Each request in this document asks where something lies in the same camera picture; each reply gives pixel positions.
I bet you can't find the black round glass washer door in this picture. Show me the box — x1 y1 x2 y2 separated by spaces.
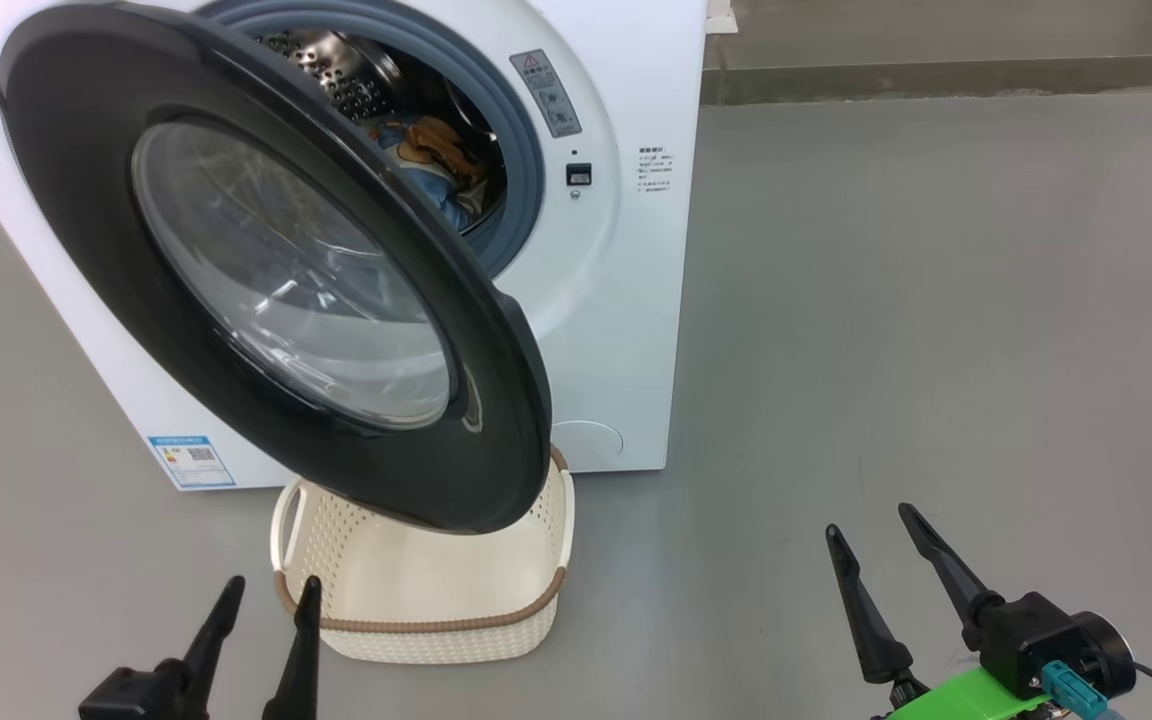
0 0 552 534

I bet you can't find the small printed text label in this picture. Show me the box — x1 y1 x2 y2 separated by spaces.
636 145 677 194

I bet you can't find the cream perforated laundry basket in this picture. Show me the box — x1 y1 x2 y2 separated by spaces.
271 445 575 664

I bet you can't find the blue patterned garment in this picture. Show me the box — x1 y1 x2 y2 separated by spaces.
366 120 482 233

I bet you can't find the washing machine drum with clothes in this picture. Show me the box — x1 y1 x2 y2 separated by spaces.
251 28 509 241

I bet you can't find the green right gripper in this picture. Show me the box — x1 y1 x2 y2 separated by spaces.
826 503 1052 720

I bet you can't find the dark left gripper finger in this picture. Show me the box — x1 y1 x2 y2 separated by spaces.
181 576 246 716
263 575 323 720

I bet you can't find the grey rubber door gasket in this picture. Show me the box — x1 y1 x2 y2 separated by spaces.
198 0 545 279

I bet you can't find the grey warning sticker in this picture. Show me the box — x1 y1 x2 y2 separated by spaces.
510 49 583 139

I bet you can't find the blue energy label sticker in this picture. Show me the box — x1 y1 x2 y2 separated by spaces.
148 435 236 490

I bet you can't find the white front-load washing machine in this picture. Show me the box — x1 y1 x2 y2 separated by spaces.
0 0 707 491

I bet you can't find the round drain filter cover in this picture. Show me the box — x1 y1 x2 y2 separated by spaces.
551 420 625 463

